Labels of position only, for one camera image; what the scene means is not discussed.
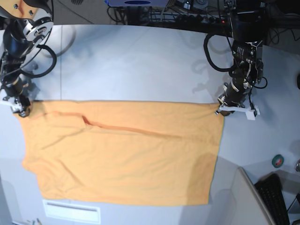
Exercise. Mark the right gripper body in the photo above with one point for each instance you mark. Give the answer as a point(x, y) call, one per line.
point(18, 92)

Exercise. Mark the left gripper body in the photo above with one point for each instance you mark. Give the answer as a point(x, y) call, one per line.
point(235, 94)

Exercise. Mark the yellow t-shirt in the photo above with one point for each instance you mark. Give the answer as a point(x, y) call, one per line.
point(123, 152)

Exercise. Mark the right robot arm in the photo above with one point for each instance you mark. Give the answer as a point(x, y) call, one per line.
point(31, 23)

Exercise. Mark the green tape roll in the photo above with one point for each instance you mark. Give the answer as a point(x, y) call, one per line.
point(278, 161)

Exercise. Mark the black keyboard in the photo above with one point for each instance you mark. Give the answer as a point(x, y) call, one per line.
point(270, 191)

